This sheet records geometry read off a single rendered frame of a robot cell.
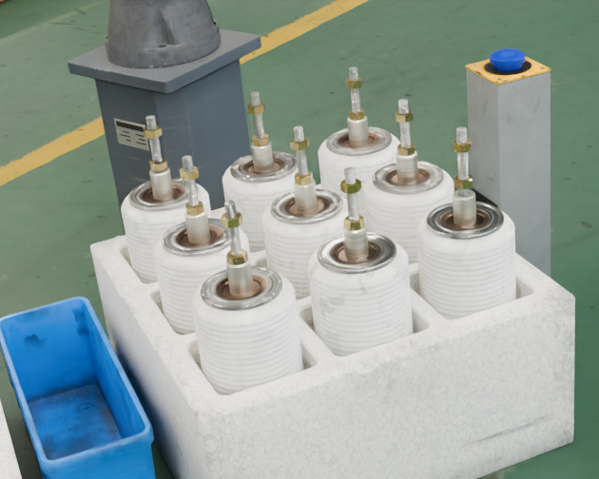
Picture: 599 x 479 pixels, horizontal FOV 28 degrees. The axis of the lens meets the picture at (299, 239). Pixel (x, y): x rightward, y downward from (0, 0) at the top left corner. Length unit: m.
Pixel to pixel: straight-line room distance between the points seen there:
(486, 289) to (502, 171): 0.25
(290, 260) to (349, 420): 0.19
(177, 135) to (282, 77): 0.80
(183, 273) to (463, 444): 0.32
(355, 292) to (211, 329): 0.14
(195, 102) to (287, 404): 0.57
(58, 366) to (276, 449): 0.41
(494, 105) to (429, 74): 0.92
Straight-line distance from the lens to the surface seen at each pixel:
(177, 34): 1.53
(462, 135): 1.14
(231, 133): 1.61
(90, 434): 1.37
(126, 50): 1.55
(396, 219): 1.24
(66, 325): 1.41
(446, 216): 1.19
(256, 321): 1.06
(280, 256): 1.22
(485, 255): 1.15
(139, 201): 1.29
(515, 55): 1.37
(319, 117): 2.11
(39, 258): 1.78
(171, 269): 1.17
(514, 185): 1.40
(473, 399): 1.18
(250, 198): 1.30
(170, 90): 1.49
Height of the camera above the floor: 0.80
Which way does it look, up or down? 28 degrees down
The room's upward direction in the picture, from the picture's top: 6 degrees counter-clockwise
